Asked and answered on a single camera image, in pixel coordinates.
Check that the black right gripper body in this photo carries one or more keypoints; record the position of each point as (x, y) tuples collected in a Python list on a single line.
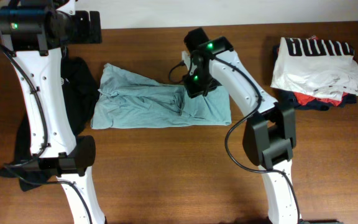
[(199, 82)]

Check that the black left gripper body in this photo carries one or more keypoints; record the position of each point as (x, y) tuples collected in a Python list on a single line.
[(79, 30)]

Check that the light blue t-shirt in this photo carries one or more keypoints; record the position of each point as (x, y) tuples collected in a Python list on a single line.
[(128, 100)]

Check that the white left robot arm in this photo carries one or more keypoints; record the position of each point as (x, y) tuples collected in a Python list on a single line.
[(33, 36)]

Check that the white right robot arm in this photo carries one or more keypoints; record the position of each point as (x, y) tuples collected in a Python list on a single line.
[(270, 133)]

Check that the red garment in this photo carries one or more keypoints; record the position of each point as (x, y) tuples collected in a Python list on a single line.
[(303, 100)]

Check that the black white striped garment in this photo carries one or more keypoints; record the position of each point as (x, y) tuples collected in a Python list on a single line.
[(317, 47)]

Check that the white crumpled garment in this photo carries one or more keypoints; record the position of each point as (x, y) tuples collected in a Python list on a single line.
[(320, 77)]

